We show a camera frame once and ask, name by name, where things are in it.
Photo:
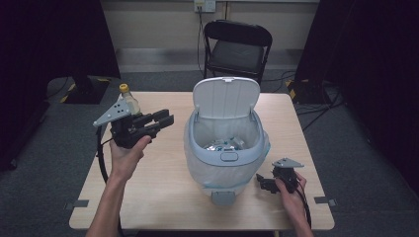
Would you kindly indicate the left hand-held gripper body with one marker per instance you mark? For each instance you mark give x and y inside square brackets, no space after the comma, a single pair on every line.
[125,131]

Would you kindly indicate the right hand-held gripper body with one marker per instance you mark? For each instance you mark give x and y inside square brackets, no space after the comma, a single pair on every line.
[286,174]

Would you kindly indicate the white translucent trash bag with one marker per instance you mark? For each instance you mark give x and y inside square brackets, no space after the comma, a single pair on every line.
[224,177]

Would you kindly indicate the grey white pedal trash can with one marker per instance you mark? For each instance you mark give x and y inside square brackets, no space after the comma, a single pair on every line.
[225,98]

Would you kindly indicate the person's right hand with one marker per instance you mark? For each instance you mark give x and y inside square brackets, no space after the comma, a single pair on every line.
[291,199]

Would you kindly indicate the person's left hand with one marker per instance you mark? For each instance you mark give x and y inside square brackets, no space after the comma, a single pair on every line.
[126,161]

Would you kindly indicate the clear bottle with yellow cap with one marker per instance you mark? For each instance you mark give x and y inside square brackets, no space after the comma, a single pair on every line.
[129,98]

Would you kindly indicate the grey tape strip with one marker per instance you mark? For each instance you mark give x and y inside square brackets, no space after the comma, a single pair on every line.
[326,200]
[77,204]

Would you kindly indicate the black stand base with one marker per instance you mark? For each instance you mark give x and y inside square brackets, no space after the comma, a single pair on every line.
[86,90]
[306,92]

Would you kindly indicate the dark curtain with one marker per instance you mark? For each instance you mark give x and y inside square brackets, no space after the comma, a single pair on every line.
[372,65]
[49,65]

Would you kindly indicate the black folding chair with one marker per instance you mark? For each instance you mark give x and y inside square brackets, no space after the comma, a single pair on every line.
[237,49]

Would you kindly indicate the white wall outlet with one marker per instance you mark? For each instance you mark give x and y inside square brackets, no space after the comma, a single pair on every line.
[204,5]

